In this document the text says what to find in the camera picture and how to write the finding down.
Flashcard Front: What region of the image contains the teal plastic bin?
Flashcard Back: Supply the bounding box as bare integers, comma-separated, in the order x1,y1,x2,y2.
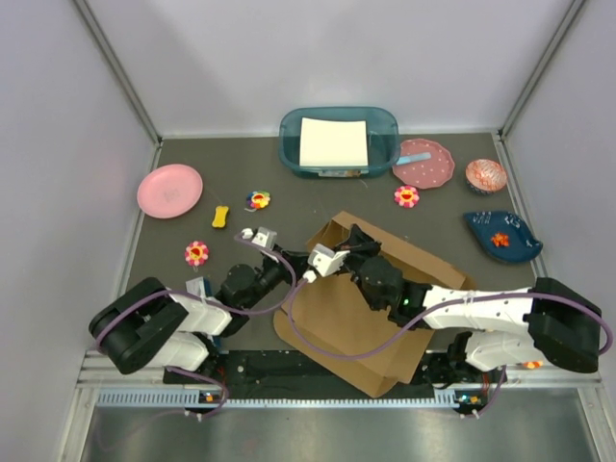
278,106,400,178

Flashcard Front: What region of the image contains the pink smiling flower toy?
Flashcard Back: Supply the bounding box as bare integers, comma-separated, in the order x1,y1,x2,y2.
394,185,420,209

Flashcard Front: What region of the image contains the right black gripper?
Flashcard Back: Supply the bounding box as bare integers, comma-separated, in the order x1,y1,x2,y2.
334,223,383,311

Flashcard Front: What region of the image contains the light blue marker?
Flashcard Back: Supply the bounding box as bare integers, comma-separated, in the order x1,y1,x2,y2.
397,152,431,166

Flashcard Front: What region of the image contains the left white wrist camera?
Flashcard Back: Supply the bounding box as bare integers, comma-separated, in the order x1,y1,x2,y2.
241,227,277,250

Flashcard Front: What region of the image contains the blue packaged item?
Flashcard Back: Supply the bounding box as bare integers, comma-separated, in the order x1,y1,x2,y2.
185,276,221,348

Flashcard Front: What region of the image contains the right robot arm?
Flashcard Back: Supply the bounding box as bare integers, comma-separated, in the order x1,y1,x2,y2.
334,225,602,381

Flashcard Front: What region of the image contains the dark blue leaf dish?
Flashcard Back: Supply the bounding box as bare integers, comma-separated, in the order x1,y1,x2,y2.
463,211,544,264

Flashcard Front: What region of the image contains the orange flower toy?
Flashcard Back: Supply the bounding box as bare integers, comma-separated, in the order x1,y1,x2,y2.
520,361,543,370

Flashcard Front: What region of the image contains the yellow bone toy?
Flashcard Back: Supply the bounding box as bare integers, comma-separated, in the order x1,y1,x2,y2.
211,205,229,229

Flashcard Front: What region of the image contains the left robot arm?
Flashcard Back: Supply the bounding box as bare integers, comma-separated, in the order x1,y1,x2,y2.
89,245,309,382

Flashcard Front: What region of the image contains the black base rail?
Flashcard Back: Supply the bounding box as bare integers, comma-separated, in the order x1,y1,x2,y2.
163,348,511,399

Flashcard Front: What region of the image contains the white paper sheet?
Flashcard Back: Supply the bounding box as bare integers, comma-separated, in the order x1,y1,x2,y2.
299,117,369,167

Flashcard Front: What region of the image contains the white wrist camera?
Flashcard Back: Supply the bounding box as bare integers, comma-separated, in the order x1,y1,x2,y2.
302,244,350,283
241,227,277,250

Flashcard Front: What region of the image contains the red patterned bowl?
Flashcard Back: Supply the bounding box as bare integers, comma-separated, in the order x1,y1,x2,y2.
465,159,508,194

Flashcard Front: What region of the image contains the small orange toy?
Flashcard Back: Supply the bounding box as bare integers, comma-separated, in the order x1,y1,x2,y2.
491,232,510,247

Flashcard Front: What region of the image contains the grey slotted cable duct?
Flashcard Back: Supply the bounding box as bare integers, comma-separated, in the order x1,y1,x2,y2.
96,388,483,409

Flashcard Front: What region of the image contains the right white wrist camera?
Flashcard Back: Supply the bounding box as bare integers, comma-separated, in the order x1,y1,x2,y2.
302,244,350,283

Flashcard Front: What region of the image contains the brown cardboard box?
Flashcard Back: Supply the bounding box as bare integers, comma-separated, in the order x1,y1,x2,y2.
273,212,476,398

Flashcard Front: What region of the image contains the pink dotted plate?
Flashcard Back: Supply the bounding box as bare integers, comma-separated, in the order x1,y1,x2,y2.
392,139,455,190

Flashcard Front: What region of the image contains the pink round plate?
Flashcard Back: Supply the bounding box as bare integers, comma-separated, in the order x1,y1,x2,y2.
137,164,203,219

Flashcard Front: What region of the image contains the rainbow flower toy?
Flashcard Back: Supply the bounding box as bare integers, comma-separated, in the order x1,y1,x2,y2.
244,191,271,212

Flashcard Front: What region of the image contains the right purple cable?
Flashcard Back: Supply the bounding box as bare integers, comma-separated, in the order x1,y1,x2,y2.
286,271,616,361

